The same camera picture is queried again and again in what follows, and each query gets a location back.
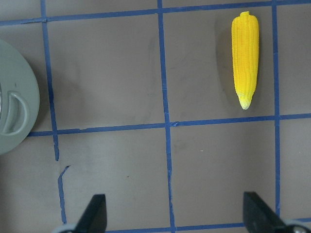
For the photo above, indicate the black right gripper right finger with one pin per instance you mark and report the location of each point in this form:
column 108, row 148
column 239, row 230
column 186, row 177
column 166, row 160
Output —
column 258, row 217

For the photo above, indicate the grey-green toy pot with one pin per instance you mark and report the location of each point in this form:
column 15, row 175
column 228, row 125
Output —
column 19, row 98

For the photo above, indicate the yellow toy corn cob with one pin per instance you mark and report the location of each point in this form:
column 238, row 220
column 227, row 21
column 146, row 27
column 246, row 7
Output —
column 245, row 56

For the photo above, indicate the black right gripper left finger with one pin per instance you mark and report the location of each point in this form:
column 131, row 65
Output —
column 94, row 218

